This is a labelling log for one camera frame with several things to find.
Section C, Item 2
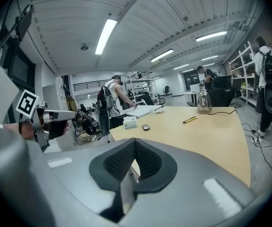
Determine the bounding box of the long ceiling light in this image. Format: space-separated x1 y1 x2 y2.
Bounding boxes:
150 48 175 63
195 31 229 43
94 18 118 55

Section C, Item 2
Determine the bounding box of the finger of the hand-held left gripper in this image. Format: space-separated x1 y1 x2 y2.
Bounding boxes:
43 110 77 124

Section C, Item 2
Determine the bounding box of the yellow utility knife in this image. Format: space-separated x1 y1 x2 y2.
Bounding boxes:
182 116 198 124

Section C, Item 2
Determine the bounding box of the white board on table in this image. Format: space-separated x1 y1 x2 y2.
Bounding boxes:
125 105 163 119

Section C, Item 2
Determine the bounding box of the steel kettle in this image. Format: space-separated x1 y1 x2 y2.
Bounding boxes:
197 90 213 115

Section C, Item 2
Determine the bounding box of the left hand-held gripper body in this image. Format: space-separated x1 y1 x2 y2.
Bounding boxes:
15 88 69 149

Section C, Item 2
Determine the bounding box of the white shelf rack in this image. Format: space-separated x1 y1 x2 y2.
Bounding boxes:
228 41 262 107
126 78 160 106

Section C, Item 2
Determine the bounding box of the black grey backpack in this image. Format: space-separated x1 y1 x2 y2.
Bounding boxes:
97 85 114 137
260 48 272 114

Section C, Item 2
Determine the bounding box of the black mounted screen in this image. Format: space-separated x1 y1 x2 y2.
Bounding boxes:
15 5 34 43

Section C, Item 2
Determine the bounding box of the white tissue box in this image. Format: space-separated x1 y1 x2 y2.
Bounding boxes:
123 116 137 130

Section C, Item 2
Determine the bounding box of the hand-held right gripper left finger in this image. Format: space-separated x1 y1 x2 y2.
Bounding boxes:
26 137 137 227

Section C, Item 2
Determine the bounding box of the black office chair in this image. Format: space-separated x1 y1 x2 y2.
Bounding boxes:
187 75 236 107

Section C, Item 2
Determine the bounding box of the black kettle cable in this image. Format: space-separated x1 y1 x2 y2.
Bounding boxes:
208 109 238 117

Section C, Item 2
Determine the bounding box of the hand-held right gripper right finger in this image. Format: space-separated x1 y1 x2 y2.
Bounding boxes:
118 137 256 227

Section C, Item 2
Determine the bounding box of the pale grey locker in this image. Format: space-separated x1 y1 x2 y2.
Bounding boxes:
42 83 69 114

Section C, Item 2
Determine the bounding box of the person's left forearm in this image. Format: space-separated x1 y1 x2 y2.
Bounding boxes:
2 121 36 140

